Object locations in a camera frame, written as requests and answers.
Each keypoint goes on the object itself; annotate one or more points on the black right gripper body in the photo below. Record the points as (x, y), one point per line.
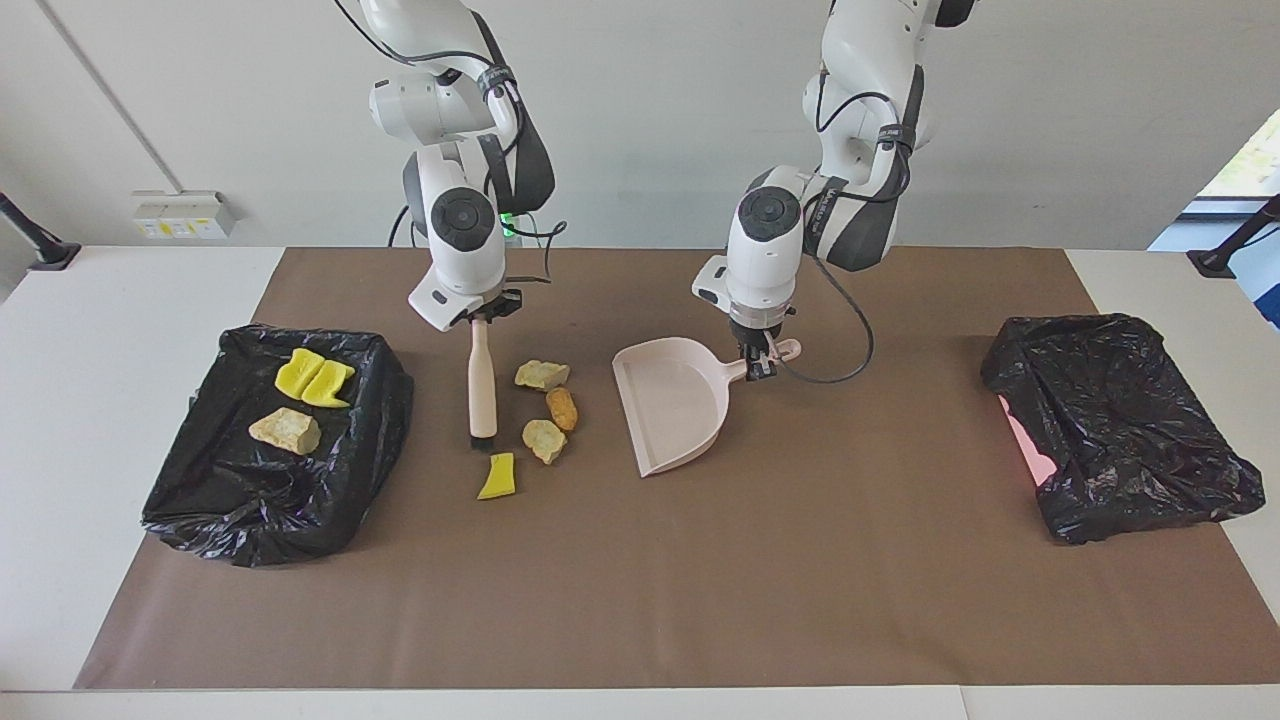
(495, 307)

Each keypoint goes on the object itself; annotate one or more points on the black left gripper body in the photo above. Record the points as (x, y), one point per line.
(762, 325)

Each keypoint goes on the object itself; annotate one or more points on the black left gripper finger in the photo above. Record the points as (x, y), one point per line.
(764, 371)
(756, 351)

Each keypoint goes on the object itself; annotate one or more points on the beige brush black bristles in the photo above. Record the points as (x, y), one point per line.
(482, 380)

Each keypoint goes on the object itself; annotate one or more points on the beige sponge chunk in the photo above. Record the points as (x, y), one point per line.
(544, 441)
(285, 430)
(542, 375)

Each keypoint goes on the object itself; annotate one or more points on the pink plastic dustpan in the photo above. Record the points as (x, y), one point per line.
(670, 400)

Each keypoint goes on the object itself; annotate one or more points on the brown bread roll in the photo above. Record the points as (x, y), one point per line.
(563, 409)

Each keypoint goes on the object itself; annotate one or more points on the yellow sponge piece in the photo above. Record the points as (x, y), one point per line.
(497, 477)
(296, 373)
(330, 384)

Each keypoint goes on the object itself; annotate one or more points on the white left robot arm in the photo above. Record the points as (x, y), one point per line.
(770, 240)

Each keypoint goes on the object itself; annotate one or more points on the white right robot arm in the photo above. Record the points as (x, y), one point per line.
(465, 225)

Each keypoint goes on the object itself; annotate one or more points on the black plastic trash bag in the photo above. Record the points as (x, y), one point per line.
(1120, 420)
(280, 500)

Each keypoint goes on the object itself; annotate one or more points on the pink trash bin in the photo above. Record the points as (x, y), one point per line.
(1025, 445)

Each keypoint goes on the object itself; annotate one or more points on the brown paper table mat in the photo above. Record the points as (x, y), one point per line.
(700, 630)

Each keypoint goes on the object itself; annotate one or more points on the black clamp stand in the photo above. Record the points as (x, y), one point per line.
(1215, 263)
(48, 257)

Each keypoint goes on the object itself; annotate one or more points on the bright glass window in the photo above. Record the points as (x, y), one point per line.
(1255, 165)

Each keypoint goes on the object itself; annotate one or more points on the white wall socket box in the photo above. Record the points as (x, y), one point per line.
(185, 215)

